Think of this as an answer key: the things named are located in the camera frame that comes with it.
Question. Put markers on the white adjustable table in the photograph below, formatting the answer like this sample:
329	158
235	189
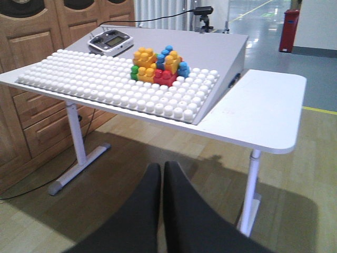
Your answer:
261	111

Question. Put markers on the red bin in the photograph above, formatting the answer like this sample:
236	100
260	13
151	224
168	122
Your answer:
291	18

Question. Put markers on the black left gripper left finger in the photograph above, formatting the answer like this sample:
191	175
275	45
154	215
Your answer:
133	228

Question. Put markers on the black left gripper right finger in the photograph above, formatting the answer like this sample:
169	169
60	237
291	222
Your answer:
191	225

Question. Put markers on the white remote controller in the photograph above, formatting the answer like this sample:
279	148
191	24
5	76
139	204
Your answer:
110	43

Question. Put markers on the black camera on stand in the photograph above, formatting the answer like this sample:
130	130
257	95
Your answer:
203	12

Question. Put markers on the colourful toy block stack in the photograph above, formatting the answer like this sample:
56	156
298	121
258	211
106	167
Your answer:
162	68

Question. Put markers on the white stud baseplate board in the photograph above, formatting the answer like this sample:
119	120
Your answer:
216	61

